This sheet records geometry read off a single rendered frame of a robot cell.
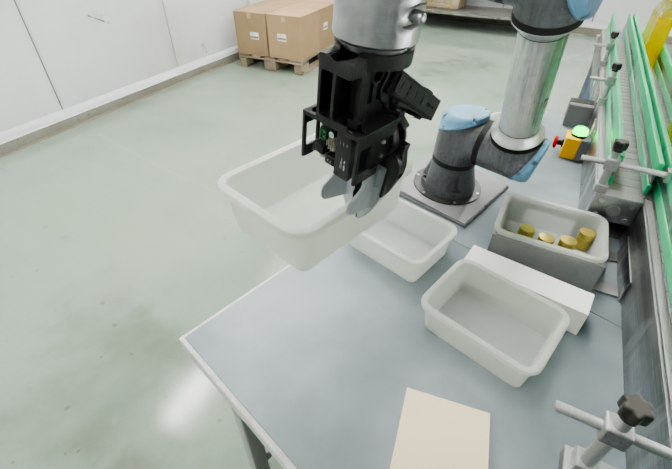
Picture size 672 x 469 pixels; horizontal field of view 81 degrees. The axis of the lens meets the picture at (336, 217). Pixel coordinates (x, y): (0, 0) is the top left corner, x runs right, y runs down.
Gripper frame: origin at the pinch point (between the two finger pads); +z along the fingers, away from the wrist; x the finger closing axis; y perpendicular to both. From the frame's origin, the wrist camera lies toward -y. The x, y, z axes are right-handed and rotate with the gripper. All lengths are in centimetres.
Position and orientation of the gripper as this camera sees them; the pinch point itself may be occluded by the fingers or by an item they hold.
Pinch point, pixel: (360, 204)
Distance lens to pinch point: 49.3
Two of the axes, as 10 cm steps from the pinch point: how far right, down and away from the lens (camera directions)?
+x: 7.4, 5.0, -4.5
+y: -6.6, 4.6, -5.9
